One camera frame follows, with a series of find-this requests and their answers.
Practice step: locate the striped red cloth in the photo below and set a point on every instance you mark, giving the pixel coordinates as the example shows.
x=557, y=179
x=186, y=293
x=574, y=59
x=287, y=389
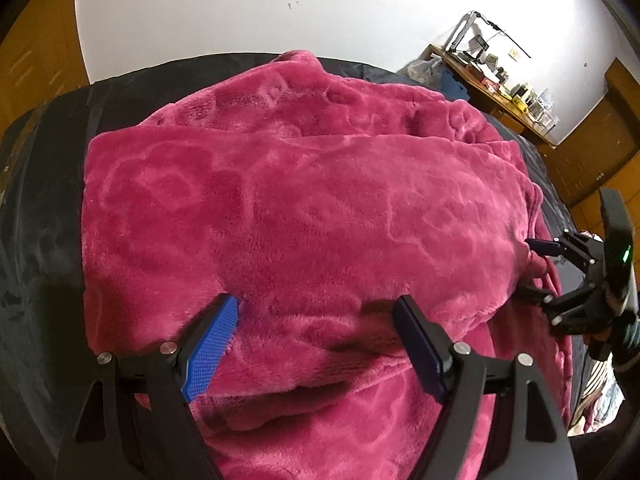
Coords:
x=599, y=400

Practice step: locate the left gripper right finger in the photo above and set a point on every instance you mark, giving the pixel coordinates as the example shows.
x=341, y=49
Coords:
x=526, y=438

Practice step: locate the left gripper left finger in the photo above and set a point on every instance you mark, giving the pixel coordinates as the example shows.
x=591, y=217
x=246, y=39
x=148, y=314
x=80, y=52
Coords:
x=133, y=420

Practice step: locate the pink fleece garment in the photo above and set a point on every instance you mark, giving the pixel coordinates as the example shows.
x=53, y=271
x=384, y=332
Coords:
x=316, y=200

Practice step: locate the brown wooden door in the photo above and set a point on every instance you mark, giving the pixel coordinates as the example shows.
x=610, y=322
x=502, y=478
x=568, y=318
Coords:
x=40, y=58

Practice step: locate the wooden desk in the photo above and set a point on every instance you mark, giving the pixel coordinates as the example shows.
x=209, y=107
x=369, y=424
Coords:
x=486, y=97

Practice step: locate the white plastic bag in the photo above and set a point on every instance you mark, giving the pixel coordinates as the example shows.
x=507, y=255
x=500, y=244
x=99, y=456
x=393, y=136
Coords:
x=426, y=72

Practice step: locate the brown wooden wardrobe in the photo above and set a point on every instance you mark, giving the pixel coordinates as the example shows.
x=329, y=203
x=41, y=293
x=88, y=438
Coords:
x=597, y=149

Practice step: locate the black bed cover sheet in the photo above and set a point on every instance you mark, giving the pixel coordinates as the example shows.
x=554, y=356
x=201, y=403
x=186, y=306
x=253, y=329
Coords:
x=46, y=360

